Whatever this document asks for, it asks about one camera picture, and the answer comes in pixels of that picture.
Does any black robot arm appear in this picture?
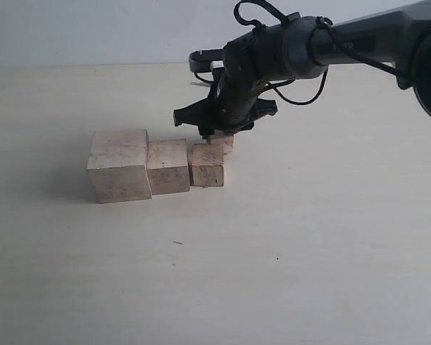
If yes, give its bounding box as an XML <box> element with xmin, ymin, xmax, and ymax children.
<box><xmin>173</xmin><ymin>1</ymin><xmax>431</xmax><ymax>138</ymax></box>

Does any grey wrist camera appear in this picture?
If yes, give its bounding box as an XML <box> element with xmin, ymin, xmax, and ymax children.
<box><xmin>188</xmin><ymin>49</ymin><xmax>223</xmax><ymax>73</ymax></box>

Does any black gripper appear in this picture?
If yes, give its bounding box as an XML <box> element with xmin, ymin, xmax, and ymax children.
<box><xmin>173</xmin><ymin>28</ymin><xmax>291</xmax><ymax>135</ymax></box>

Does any smallest wooden cube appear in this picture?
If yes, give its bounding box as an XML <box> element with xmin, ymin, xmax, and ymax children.
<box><xmin>209</xmin><ymin>134</ymin><xmax>234</xmax><ymax>155</ymax></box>

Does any black cable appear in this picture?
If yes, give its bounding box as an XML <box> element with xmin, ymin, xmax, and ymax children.
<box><xmin>193</xmin><ymin>0</ymin><xmax>407</xmax><ymax>106</ymax></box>

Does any second largest wooden cube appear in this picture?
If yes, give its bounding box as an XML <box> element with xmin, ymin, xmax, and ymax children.
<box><xmin>147</xmin><ymin>139</ymin><xmax>190</xmax><ymax>195</ymax></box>

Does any medium-small wooden cube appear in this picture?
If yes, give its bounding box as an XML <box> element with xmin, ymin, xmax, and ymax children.
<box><xmin>190</xmin><ymin>144</ymin><xmax>225</xmax><ymax>188</ymax></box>

